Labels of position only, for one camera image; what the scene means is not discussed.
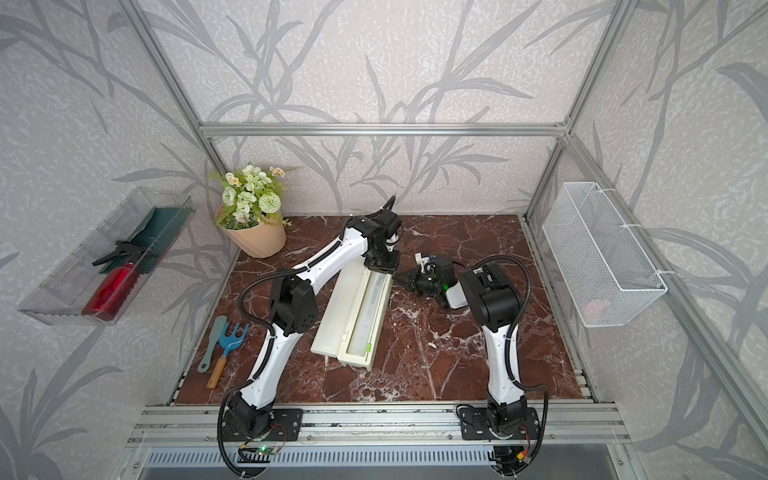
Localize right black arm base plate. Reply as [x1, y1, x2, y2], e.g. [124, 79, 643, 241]
[454, 400, 546, 441]

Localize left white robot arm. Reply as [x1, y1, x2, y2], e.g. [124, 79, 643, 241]
[220, 196, 402, 439]

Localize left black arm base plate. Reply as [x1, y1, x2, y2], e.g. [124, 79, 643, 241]
[221, 408, 304, 443]

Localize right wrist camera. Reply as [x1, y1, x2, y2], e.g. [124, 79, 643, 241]
[415, 252, 437, 275]

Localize clear plastic wall shelf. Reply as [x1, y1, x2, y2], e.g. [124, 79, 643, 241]
[19, 188, 195, 326]

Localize white wire mesh basket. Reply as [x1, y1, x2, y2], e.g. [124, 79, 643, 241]
[543, 182, 668, 328]

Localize dark green folded cloth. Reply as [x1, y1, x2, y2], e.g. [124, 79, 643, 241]
[101, 207, 193, 275]

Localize teal garden trowel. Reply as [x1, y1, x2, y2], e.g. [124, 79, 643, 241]
[197, 315, 228, 373]

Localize blue hand rake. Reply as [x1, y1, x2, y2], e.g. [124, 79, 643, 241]
[206, 323, 249, 390]

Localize aluminium front rail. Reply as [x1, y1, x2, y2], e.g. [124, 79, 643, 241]
[127, 400, 631, 448]

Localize terracotta flower pot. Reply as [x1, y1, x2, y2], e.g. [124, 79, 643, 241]
[221, 217, 286, 258]

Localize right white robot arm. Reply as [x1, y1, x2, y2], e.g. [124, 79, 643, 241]
[394, 254, 548, 439]

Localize white green artificial flowers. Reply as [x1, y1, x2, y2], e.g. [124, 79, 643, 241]
[211, 164, 290, 231]

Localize cream dispenser base tray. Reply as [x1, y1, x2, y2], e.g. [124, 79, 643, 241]
[337, 269, 393, 371]

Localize pink item in basket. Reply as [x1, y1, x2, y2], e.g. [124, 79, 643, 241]
[581, 299, 611, 323]

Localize cream dispenser lid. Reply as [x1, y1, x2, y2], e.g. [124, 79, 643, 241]
[310, 258, 370, 358]

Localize red spray bottle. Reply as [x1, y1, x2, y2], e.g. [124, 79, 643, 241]
[82, 241, 146, 322]

